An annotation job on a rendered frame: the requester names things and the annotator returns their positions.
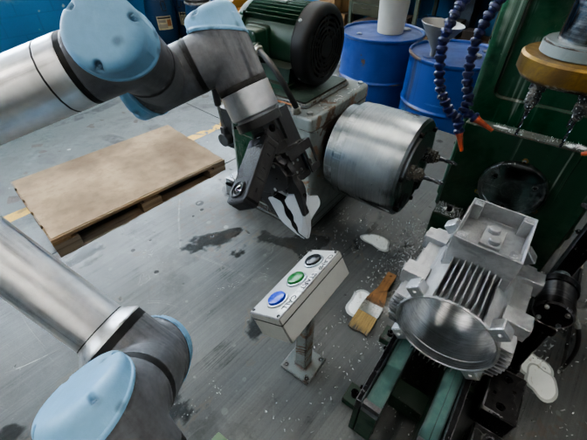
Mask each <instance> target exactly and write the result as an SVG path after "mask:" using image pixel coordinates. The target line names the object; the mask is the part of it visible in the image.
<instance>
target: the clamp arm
mask: <svg viewBox="0 0 587 440"><path fill-rule="evenodd" d="M586 260H587V224H586V225H585V226H584V227H583V228H582V230H581V231H580V232H579V234H578V235H577V237H576V238H575V239H574V240H573V242H572V243H571V244H570V246H569V247H568V249H567V250H566V251H565V253H564V254H563V255H562V256H561V257H560V259H559V260H558V261H557V263H556V264H555V266H554V267H553V268H552V270H551V271H550V272H549V273H552V272H559V273H563V274H564V273H565V274H566V275H569V276H571V277H573V276H574V275H575V274H576V273H577V271H578V270H579V269H580V268H581V266H582V265H583V264H584V263H585V261H586Z"/></svg>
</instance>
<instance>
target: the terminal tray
mask: <svg viewBox="0 0 587 440"><path fill-rule="evenodd" d="M478 202H483V204H478ZM527 219H530V220H532V223H529V222H527ZM538 221H539V220H537V219H534V218H533V217H528V216H525V215H523V214H521V213H518V212H515V211H512V210H509V209H506V208H503V207H501V206H499V205H496V204H493V203H489V202H487V201H484V200H481V199H479V198H476V197H475V198H474V199H473V202H472V203H471V205H470V207H469V208H468V210H467V212H466V214H465V215H464V217H463V218H462V220H461V222H460V223H459V226H458V228H457V229H456V231H455V232H454V233H453V235H452V237H451V240H450V241H449V243H448V245H447V246H446V248H445V251H444V253H443V255H442V258H441V259H440V262H442V263H441V264H450V262H451V260H452V258H454V259H453V261H452V265H456V264H457V262H458V260H459V259H460V261H459V264H458V265H459V266H462V265H463V264H464V262H465V260H466V264H465V266H464V267H465V268H468V267H469V265H470V264H471V263H473V264H472V266H471V268H470V269H471V270H474V269H475V268H476V266H477V265H478V269H477V271H476V272H478V273H480V272H481V271H482V269H483V268H485V269H484V271H483V273H482V275H483V276H485V277H486V275H487V274H488V272H489V271H490V274H489V276H488V278H489V279H490V280H492V278H493V277H494V275H496V277H495V279H494V283H495V284H496V285H497V283H498V282H499V280H500V279H501V283H500V286H499V287H500V289H501V290H502V291H503V292H507V291H508V290H509V288H510V287H511V285H512V284H513V283H514V281H515V280H516V278H517V274H518V272H519V270H520V269H521V268H522V266H523V265H524V262H525V259H526V256H527V254H528V249H529V246H530V244H531V241H532V238H533V236H534V233H535V229H536V226H537V224H538ZM460 232H464V233H466V235H465V236H461V235H460ZM514 254H518V255H519V256H520V257H519V258H515V257H514V256H513V255H514Z"/></svg>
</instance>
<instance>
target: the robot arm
mask: <svg viewBox="0 0 587 440"><path fill-rule="evenodd" d="M184 25H185V27H186V30H187V31H186V32H187V34H188V35H187V36H185V37H183V38H181V39H178V40H177V41H175V42H173V43H171V44H169V45H167V44H166V43H165V42H164V41H163V40H162V39H161V37H160V36H159V35H158V34H157V32H156V30H155V27H154V26H153V25H152V24H151V23H150V21H149V20H148V19H147V18H146V17H145V16H144V15H143V14H142V13H140V12H139V11H138V10H137V9H136V8H135V7H134V6H133V5H132V4H131V3H130V2H128V1H127V0H72V1H71V2H70V3H69V4H68V5H67V7H66V9H63V12H62V15H61V18H60V25H59V30H56V31H53V32H50V33H48V34H46V35H44V36H42V37H39V38H35V39H33V40H32V41H29V42H27V43H24V44H22V45H19V46H17V47H14V48H12V49H9V50H8V51H6V52H2V53H0V146H1V145H3V144H5V143H7V142H10V141H13V140H15V139H17V138H20V137H22V136H24V135H27V134H30V133H32V132H34V131H37V130H39V129H41V128H43V127H47V126H49V125H51V124H53V123H55V122H58V121H60V120H63V119H65V118H68V117H70V116H73V115H75V114H76V113H80V112H83V111H85V110H87V109H89V108H91V107H95V106H98V105H99V104H101V103H103V102H106V101H108V100H111V99H114V98H116V97H118V96H120V98H121V100H122V102H123V103H124V105H125V106H126V108H127V109H128V110H129V111H130V112H131V113H133V115H134V116H135V117H136V118H138V119H140V120H149V119H152V118H154V117H156V116H158V115H164V114H166V113H167V112H168V111H169V110H171V109H173V108H176V107H179V106H181V105H182V104H184V103H186V102H188V101H190V100H193V99H195V98H197V97H199V96H201V95H203V94H205V93H207V92H209V91H211V90H213V89H216V90H217V92H218V94H219V97H220V99H222V102H223V104H224V107H225V109H226V111H227V113H228V114H229V116H230V118H231V121H232V123H234V124H237V123H238V125H237V126H236V128H237V130H238V132H239V134H245V133H247V132H250V131H251V133H252V138H253V140H250V142H249V144H248V147H247V150H246V151H245V156H244V158H243V161H242V163H241V165H240V168H239V171H238V174H237V177H236V179H235V182H234V184H233V186H232V189H231V193H230V195H229V198H228V200H227V202H228V203H229V204H230V205H231V206H232V207H234V208H236V209H237V210H250V209H255V208H257V207H258V205H259V200H260V198H261V197H262V198H263V200H264V201H265V203H266V204H267V206H268V207H269V208H270V209H271V210H272V212H273V213H274V214H275V215H276V217H279V218H280V220H281V221H282V222H283V223H284V224H285V225H286V226H287V227H288V228H290V229H291V230H292V231H293V232H294V233H296V234H297V235H299V236H300V237H302V238H304V239H305V238H309V237H310V233H311V219H312V218H313V216H314V214H315V212H316V211H317V210H318V209H319V207H320V203H321V202H320V199H319V197H318V196H317V195H314V196H309V195H308V194H307V192H306V188H305V185H304V183H303V181H302V180H304V179H305V178H306V177H308V176H309V175H310V173H311V172H312V173H313V172H315V170H316V169H318V168H319V167H320V166H321V164H320V163H319V160H318V158H317V155H316V153H315V151H314V148H313V145H312V143H311V141H310V139H309V137H307V138H304V139H301V137H300V135H299V132H298V130H297V128H296V126H295V124H294V120H293V118H292V116H291V114H290V112H289V110H288V107H287V104H285V105H284V106H282V107H277V106H276V105H277V104H278V101H277V98H276V96H275V94H274V92H273V89H272V87H271V84H270V82H269V80H268V78H267V77H266V74H265V71H264V69H263V67H262V64H261V63H260V61H259V57H258V55H257V52H256V51H255V49H254V46H253V44H252V41H251V39H250V37H249V31H248V30H247V29H246V28H245V25H244V23H243V21H242V19H241V17H240V15H239V14H238V10H237V8H236V6H235V5H234V4H233V3H232V2H231V1H229V0H214V1H211V2H208V3H205V4H203V5H201V6H199V7H198V8H197V9H196V10H194V11H192V12H191V13H190V14H189V15H188V16H187V17H186V18H185V20H184ZM309 147H310V148H311V150H312V153H313V155H314V158H315V160H316V162H314V163H313V164H312V161H311V159H310V158H309V159H308V156H307V153H306V149H308V148H309ZM304 155H305V156H304ZM305 157H306V159H305ZM311 164H312V165H311ZM310 169H311V171H310ZM0 298H1V299H2V300H4V301H5V302H6V303H8V304H9V305H11V306H12V307H14V308H15V309H17V310H18V311H19V312H20V313H21V314H23V315H24V316H26V317H27V318H28V319H30V320H32V321H33V322H34V323H36V324H37V325H38V326H40V327H42V328H43V329H44V330H45V331H46V332H48V333H49V334H51V335H52V336H53V337H55V338H56V339H58V340H59V341H61V342H62V343H64V344H65V345H66V346H68V347H69V348H71V350H73V351H74V352H75V353H77V354H78V356H79V370H78V371H76V372H75V373H74V374H73V375H71V376H70V378H69V380H68V381H67V382H65V383H63V384H61V385H60V386H59V387H58V388H57V389H56V390H55V392H54V393H53V394H52V395H51V396H50V397H49V398H48V399H47V401H46V402H45V403H44V405H43V406H42V407H41V409H40V410H39V412H38V413H37V415H36V417H35V419H34V421H33V424H32V426H31V438H32V440H187V439H186V437H185V436H184V435H183V433H182V431H180V429H179V428H178V427H177V425H176V423H175V422H174V421H173V419H172V418H171V417H170V415H169V412H170V410H171V407H172V405H173V403H174V401H175V399H176V396H177V394H178V391H179V389H180V388H181V385H182V383H183V381H184V380H185V378H186V376H187V374H188V373H189V370H190V362H191V358H192V353H193V347H192V341H191V338H190V335H189V333H188V331H187V330H186V328H185V327H184V326H183V325H182V324H181V323H180V322H179V321H178V320H175V319H173V318H171V317H169V316H166V315H161V316H160V315H152V316H150V315H149V314H148V313H146V312H145V311H143V310H142V309H141V308H140V307H139V306H129V307H122V306H120V305H119V304H117V303H116V302H115V301H113V300H112V299H110V298H109V297H108V296H107V295H106V294H105V293H103V292H102V291H100V290H99V289H98V288H96V287H95V286H94V285H92V284H91V283H90V282H88V281H87V280H86V279H84V278H83V277H81V276H80V275H79V274H78V273H77V272H75V271H74V270H73V269H71V268H70V267H69V266H67V265H66V264H64V263H63V262H62V261H61V260H59V259H58V258H56V257H55V256H54V255H52V254H51V253H50V252H49V251H48V250H46V249H45V248H44V247H42V246H41V245H40V244H38V243H37V242H36V241H34V240H33V239H32V238H30V237H29V236H27V235H26V234H25V233H23V232H22V231H21V230H20V229H19V228H18V227H16V226H15V225H14V224H12V223H11V222H9V221H8V220H7V219H5V218H4V217H2V216H1V215H0Z"/></svg>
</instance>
